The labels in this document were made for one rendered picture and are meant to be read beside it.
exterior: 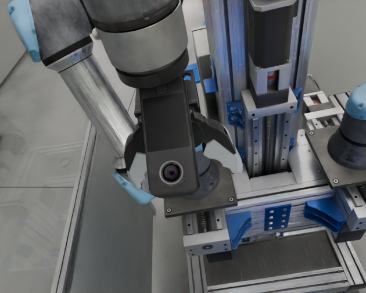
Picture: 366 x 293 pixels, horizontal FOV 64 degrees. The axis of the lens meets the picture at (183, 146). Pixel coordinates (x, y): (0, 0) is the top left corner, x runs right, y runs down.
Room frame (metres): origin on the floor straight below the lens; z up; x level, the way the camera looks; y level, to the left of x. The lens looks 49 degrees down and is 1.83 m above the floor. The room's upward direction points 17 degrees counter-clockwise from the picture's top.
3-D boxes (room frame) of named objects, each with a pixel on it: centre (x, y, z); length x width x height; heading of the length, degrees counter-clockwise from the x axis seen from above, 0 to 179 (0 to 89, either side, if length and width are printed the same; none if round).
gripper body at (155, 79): (0.26, 0.00, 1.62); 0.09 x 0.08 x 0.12; 170
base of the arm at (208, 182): (0.54, -0.01, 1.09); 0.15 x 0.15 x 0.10
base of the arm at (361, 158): (0.47, -0.50, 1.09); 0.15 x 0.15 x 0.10
